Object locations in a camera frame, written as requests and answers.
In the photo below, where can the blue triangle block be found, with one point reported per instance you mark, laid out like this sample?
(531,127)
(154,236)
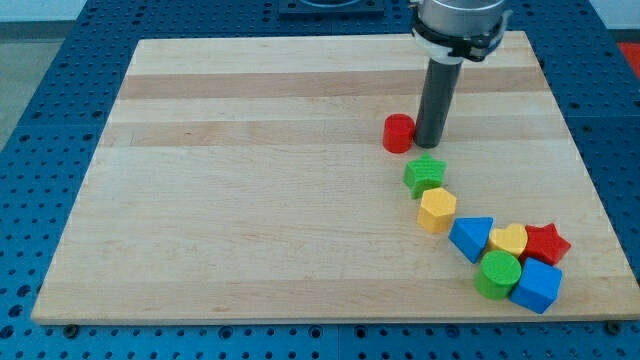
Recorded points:
(470,235)

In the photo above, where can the yellow hexagon block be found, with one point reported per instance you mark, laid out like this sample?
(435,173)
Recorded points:
(437,210)

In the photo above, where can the yellow heart block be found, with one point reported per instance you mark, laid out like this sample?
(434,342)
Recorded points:
(512,239)

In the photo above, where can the light wooden board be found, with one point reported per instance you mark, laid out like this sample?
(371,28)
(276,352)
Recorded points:
(244,180)

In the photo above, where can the green cylinder block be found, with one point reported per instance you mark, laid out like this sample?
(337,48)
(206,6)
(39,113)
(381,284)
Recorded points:
(498,273)

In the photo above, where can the red cylinder block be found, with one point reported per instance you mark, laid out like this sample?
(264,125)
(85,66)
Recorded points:
(398,133)

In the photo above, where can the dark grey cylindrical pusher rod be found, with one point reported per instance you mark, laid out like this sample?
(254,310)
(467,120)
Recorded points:
(439,87)

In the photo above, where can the green star block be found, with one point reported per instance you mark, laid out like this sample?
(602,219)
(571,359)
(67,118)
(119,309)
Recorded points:
(423,173)

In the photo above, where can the red star block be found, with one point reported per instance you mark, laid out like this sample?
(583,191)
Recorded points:
(544,244)

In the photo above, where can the blue cube block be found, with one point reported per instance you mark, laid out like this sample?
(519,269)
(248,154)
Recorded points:
(538,287)

